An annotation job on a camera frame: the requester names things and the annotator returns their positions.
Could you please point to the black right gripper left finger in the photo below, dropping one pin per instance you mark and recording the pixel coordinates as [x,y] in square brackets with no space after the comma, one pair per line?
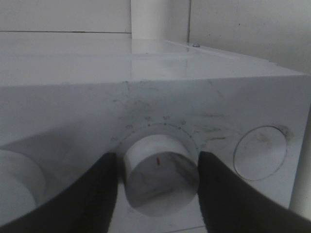
[86,206]

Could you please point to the white microwave oven body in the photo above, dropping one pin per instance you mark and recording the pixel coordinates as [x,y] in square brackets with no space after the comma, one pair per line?
[66,100]

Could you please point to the white pipe behind microwave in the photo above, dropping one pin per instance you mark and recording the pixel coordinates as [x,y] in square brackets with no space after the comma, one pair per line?
[149,19]

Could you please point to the white microwave knob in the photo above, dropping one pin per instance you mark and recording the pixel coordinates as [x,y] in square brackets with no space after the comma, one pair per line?
[161,175]
[22,185]

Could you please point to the round white door button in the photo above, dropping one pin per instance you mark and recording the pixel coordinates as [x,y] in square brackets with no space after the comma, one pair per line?
[260,153]

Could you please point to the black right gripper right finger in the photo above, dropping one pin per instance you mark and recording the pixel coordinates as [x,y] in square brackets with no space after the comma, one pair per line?
[230,205]

